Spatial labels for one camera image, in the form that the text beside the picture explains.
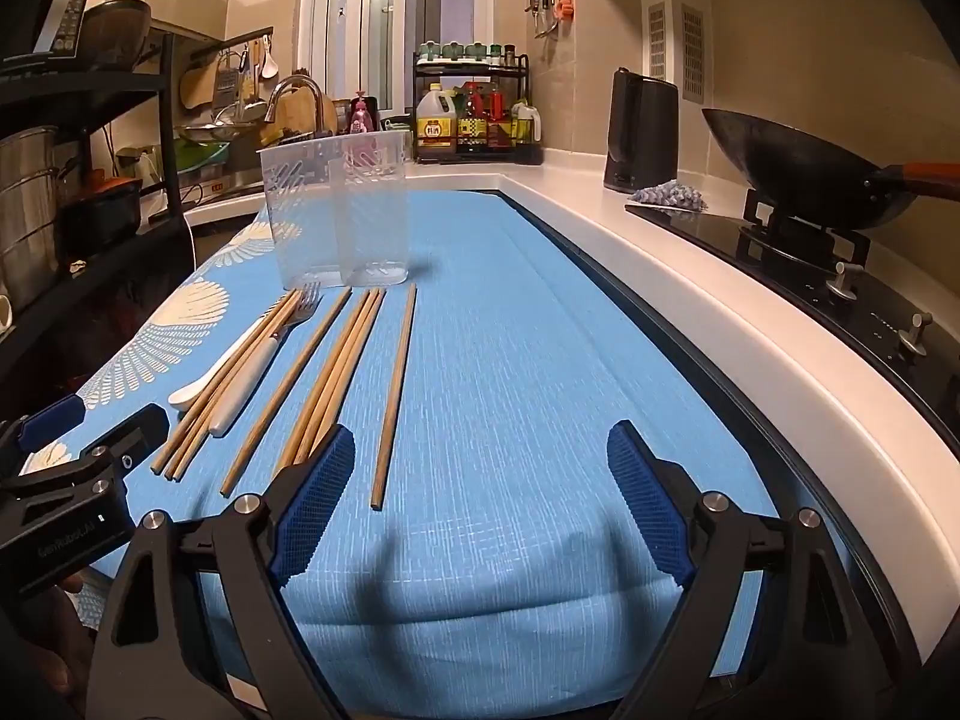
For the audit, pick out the metal grater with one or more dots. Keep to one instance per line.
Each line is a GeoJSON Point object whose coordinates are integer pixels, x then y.
{"type": "Point", "coordinates": [225, 86]}

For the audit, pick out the row of spice jars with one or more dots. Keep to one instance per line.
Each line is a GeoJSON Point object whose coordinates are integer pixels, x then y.
{"type": "Point", "coordinates": [465, 52]}

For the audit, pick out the dark wooden bowl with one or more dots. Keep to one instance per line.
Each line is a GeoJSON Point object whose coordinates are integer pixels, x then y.
{"type": "Point", "coordinates": [112, 34]}

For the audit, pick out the clear plastic utensil holder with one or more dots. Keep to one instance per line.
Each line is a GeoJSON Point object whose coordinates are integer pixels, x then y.
{"type": "Point", "coordinates": [315, 225]}

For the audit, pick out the white spoon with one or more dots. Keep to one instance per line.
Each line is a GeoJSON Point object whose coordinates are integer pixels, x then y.
{"type": "Point", "coordinates": [187, 392]}

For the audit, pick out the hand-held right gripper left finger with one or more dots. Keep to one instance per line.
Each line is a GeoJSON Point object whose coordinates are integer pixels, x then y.
{"type": "Point", "coordinates": [322, 499]}

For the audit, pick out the blue printed tablecloth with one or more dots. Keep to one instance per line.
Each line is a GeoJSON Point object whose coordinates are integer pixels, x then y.
{"type": "Point", "coordinates": [510, 390]}

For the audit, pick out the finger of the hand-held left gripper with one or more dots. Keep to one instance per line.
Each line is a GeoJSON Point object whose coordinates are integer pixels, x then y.
{"type": "Point", "coordinates": [49, 420]}
{"type": "Point", "coordinates": [135, 435]}

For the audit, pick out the yellow cooking oil bottle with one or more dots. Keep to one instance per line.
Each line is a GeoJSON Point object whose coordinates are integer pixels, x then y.
{"type": "Point", "coordinates": [527, 124]}

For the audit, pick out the hanging wooden cutting board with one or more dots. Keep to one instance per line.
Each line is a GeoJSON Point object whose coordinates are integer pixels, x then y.
{"type": "Point", "coordinates": [196, 86]}

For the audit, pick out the red capped sauce bottle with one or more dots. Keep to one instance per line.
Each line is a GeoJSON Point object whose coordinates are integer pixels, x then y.
{"type": "Point", "coordinates": [471, 124]}

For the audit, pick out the pink spray bottle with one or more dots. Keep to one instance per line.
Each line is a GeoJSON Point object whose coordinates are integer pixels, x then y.
{"type": "Point", "coordinates": [360, 120]}

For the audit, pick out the black gas cooktop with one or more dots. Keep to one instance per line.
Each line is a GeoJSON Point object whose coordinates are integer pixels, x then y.
{"type": "Point", "coordinates": [712, 229]}

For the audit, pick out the blue white dishcloth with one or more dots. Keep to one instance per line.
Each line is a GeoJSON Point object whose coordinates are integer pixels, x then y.
{"type": "Point", "coordinates": [667, 196]}

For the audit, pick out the person's left hand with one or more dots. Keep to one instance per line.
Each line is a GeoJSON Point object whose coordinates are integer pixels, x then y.
{"type": "Point", "coordinates": [37, 652]}

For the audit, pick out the white spatula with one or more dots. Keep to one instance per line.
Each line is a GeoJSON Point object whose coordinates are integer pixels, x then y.
{"type": "Point", "coordinates": [268, 64]}

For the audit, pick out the black metal shelf rack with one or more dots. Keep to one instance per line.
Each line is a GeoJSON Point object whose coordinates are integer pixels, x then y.
{"type": "Point", "coordinates": [75, 86]}

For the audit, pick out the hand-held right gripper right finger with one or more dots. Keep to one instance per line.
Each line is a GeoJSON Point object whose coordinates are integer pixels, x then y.
{"type": "Point", "coordinates": [649, 499]}

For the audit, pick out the metal colander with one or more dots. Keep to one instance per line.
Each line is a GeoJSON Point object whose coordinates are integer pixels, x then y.
{"type": "Point", "coordinates": [210, 133]}

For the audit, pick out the metal stove knob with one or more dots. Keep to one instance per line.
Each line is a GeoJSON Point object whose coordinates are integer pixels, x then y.
{"type": "Point", "coordinates": [916, 334]}
{"type": "Point", "coordinates": [844, 279]}

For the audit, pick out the black condiment rack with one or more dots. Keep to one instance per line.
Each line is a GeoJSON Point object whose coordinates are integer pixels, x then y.
{"type": "Point", "coordinates": [480, 155]}

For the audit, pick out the black pot orange rim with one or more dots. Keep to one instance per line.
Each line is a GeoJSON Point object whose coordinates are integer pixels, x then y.
{"type": "Point", "coordinates": [97, 214]}

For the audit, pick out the black microwave oven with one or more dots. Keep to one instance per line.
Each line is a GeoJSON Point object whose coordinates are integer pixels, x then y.
{"type": "Point", "coordinates": [75, 15]}

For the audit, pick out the green basin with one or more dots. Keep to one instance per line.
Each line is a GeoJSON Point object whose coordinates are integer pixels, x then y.
{"type": "Point", "coordinates": [199, 157]}

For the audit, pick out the large plastic jug yellow label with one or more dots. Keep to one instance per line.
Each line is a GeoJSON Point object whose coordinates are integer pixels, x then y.
{"type": "Point", "coordinates": [435, 127]}

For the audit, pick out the dark sauce bottle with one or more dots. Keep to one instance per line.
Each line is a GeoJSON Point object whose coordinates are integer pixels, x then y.
{"type": "Point", "coordinates": [499, 124]}

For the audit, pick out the stainless steel stockpot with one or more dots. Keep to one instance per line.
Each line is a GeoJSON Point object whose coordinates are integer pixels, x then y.
{"type": "Point", "coordinates": [26, 217]}

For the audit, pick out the white mug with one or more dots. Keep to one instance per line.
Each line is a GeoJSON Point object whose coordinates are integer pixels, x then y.
{"type": "Point", "coordinates": [4, 315]}

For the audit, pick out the black electric kettle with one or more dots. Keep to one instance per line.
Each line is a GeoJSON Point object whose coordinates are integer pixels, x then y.
{"type": "Point", "coordinates": [641, 135]}

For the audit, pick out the black wok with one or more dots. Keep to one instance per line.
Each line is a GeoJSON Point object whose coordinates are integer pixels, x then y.
{"type": "Point", "coordinates": [795, 157]}

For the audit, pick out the wall vent grille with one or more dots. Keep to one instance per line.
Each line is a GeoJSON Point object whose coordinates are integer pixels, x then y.
{"type": "Point", "coordinates": [692, 52]}
{"type": "Point", "coordinates": [657, 37]}

